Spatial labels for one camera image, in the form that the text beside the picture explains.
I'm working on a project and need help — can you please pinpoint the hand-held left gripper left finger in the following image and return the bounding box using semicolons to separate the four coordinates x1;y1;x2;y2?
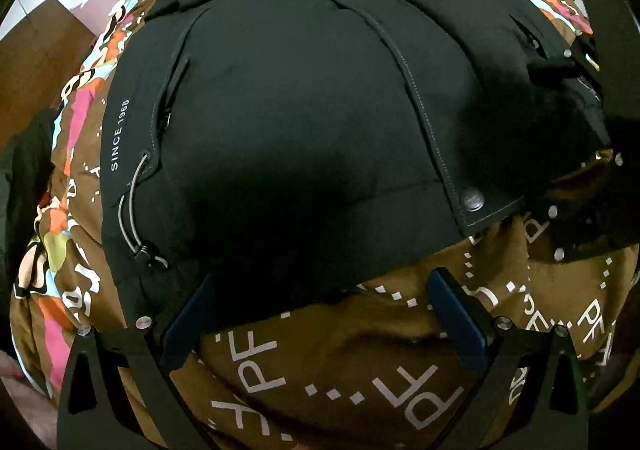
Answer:
56;272;216;450

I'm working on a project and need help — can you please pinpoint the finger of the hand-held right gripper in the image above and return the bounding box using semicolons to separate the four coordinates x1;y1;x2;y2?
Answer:
545;150;640;262
525;30;607;98

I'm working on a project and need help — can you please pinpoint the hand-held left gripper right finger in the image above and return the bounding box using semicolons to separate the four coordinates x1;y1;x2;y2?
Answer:
426;267;589;450

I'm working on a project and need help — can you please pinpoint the black jacket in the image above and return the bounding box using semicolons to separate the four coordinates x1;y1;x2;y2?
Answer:
100;0;613;326

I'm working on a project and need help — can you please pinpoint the dark clothes pile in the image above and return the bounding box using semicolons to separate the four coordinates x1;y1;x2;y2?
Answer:
0;110;58;251

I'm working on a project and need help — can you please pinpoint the brown cartoon printed blanket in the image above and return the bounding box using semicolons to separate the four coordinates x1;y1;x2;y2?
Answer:
10;0;640;450

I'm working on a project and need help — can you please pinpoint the wooden headboard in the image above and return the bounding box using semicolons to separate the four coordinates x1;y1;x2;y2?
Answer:
0;0;98;151

